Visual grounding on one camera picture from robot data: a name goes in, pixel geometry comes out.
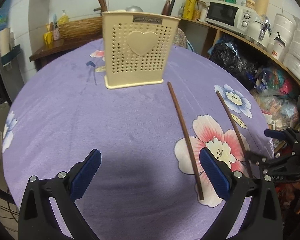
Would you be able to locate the wooden handled metal spoon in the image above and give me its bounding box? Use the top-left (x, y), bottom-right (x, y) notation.
top-left (161, 0), bottom-right (170, 15)

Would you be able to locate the black plastic bag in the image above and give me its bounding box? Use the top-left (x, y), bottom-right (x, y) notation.
top-left (208, 36), bottom-right (260, 90)

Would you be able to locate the white microwave oven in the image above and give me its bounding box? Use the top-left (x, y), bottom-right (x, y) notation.
top-left (205, 1), bottom-right (261, 35)

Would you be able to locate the paper towel roll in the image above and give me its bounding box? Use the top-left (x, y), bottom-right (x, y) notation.
top-left (0, 28), bottom-right (11, 57)

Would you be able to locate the water dispenser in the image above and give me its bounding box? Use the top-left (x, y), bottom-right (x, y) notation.
top-left (0, 54), bottom-right (24, 133)

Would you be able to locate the cream perforated cutlery holder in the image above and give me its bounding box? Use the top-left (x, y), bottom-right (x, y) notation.
top-left (102, 11), bottom-right (180, 89)

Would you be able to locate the yellow tall box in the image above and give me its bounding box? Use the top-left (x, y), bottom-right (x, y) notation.
top-left (183, 0), bottom-right (196, 20)

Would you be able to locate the wooden side shelf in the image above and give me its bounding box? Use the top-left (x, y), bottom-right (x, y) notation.
top-left (179, 18), bottom-right (300, 93)

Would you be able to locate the purple floral tablecloth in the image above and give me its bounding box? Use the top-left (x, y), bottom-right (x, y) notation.
top-left (2, 40), bottom-right (274, 239)

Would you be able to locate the dark wooden counter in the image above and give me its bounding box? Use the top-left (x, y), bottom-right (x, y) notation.
top-left (29, 34), bottom-right (102, 71)

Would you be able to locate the white electric kettle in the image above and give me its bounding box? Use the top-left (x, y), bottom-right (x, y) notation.
top-left (244, 15), bottom-right (270, 50)

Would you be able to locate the wooden bowl sink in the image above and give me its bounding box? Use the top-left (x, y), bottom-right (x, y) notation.
top-left (59, 16), bottom-right (103, 40)

